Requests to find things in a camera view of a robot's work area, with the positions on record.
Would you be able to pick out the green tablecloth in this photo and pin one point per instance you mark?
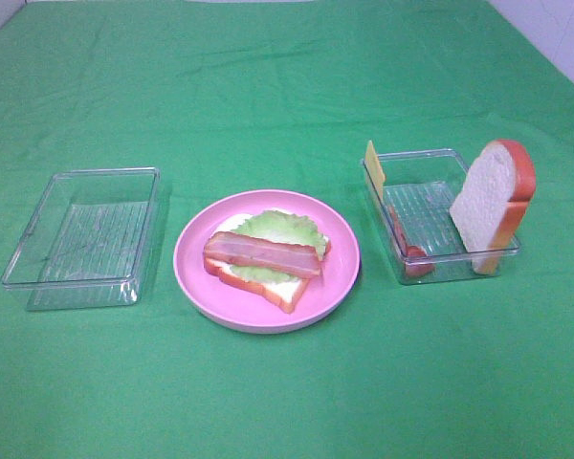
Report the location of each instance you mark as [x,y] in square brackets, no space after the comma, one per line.
[229,97]

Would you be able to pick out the toy bread slice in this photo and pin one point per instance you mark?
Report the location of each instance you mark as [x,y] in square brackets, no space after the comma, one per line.
[488,209]
[283,295]

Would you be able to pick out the thick toy bacon strip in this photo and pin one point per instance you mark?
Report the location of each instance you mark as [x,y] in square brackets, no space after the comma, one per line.
[243,250]

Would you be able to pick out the right clear plastic tray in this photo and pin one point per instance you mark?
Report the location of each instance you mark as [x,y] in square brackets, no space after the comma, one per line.
[421,186]

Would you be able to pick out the toy lettuce leaf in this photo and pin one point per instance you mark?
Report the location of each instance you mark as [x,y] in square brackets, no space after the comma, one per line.
[278,226]

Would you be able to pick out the yellow toy cheese slice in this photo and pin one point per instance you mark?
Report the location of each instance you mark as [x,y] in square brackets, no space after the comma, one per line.
[374,169]

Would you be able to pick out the clear plastic tray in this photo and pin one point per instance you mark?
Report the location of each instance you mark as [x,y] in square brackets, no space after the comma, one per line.
[421,186]
[87,242]

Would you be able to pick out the pink round plate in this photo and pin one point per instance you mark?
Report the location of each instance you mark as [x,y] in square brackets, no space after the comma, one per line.
[247,312]

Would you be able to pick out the thin toy bacon strip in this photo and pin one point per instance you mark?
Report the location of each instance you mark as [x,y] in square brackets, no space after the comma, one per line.
[412,256]

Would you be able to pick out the left clear plastic tray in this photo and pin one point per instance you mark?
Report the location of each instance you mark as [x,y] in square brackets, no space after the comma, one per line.
[87,242]

